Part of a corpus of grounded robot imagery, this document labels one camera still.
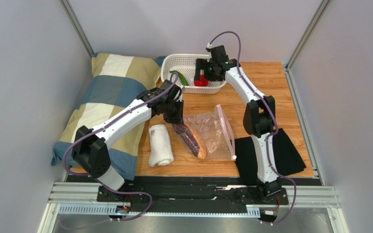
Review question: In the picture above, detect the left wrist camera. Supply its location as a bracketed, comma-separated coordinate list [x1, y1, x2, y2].
[136, 80, 182, 105]

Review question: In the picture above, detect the aluminium frame rail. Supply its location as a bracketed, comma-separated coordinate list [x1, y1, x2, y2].
[38, 177, 349, 233]

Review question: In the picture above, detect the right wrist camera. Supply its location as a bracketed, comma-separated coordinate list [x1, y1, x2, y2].
[206, 43, 230, 65]

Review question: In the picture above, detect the black cloth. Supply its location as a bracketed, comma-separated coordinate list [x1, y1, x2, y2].
[233, 128, 307, 186]

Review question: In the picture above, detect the plaid blue beige pillow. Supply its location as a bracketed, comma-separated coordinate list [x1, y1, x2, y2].
[51, 53, 165, 174]

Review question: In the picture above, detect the rolled white towel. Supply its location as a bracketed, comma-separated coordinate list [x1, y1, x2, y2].
[148, 125, 174, 167]

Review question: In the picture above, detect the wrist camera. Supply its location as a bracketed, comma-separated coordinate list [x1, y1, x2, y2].
[136, 80, 182, 105]
[206, 43, 230, 65]

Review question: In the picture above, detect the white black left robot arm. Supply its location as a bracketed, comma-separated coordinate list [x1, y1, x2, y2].
[65, 90, 184, 194]

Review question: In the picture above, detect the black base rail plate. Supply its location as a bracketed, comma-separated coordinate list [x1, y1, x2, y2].
[65, 174, 290, 214]

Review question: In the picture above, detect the white perforated plastic basket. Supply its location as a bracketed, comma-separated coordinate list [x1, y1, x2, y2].
[160, 53, 227, 94]

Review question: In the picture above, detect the clear zip top bag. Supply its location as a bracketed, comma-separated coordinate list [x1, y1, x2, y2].
[176, 104, 237, 161]

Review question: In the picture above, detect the red fake tomato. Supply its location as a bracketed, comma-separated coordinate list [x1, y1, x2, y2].
[194, 75, 209, 87]

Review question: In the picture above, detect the green fake chili pepper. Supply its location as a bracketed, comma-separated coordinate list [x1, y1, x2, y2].
[169, 70, 189, 86]

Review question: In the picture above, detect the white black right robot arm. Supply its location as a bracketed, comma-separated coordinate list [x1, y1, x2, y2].
[194, 58, 282, 203]

